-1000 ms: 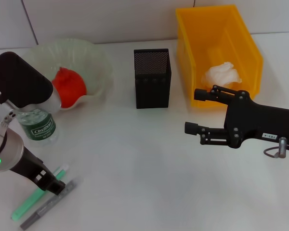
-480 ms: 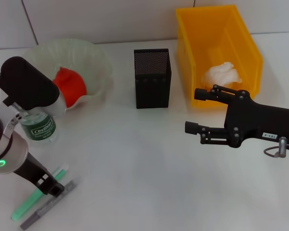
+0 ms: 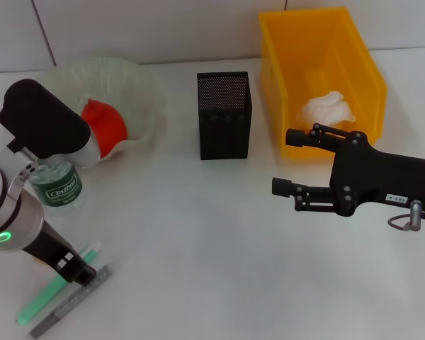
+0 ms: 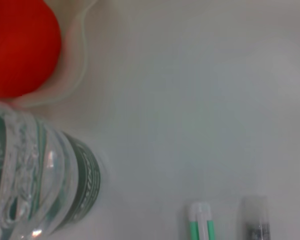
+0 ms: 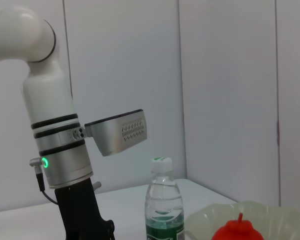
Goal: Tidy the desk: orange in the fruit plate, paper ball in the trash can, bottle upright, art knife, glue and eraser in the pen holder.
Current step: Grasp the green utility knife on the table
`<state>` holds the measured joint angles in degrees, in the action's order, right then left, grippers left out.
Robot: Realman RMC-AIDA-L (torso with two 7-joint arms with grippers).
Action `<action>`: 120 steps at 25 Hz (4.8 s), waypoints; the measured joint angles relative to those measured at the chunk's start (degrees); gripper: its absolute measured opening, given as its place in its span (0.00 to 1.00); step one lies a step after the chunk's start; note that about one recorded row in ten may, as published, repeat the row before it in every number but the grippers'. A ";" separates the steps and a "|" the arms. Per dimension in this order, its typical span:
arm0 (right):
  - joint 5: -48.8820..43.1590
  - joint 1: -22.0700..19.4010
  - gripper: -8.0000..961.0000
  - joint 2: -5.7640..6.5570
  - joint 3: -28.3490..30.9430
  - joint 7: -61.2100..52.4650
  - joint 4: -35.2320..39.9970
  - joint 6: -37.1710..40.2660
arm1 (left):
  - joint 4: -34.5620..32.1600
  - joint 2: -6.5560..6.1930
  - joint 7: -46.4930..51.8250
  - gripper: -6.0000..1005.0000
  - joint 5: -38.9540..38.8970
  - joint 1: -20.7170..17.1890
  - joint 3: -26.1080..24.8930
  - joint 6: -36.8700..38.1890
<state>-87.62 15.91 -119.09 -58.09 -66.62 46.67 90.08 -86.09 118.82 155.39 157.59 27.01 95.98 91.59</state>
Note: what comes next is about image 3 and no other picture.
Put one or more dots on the red-orange toy orange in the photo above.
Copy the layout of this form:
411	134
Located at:
110	127

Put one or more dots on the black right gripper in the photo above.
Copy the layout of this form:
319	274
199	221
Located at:
382	177

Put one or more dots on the black mesh pen holder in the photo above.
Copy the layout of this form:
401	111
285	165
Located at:
223	141

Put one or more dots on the white paper ball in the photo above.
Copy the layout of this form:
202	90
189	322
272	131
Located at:
327	106

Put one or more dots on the clear green-label water bottle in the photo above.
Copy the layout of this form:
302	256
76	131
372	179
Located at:
60	191

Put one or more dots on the green glass fruit plate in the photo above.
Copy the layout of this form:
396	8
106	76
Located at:
134	88

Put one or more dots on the yellow plastic bin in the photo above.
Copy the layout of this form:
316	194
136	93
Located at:
322	53

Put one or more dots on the right gripper silver plug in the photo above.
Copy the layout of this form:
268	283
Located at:
414	214

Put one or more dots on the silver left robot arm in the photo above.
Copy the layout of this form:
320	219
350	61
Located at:
10	212

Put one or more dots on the grey marker pen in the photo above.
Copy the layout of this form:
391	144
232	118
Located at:
63	310

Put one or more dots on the mint green pen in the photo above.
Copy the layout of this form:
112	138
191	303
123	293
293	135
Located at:
39	301

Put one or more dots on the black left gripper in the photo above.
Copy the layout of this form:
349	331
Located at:
53	248

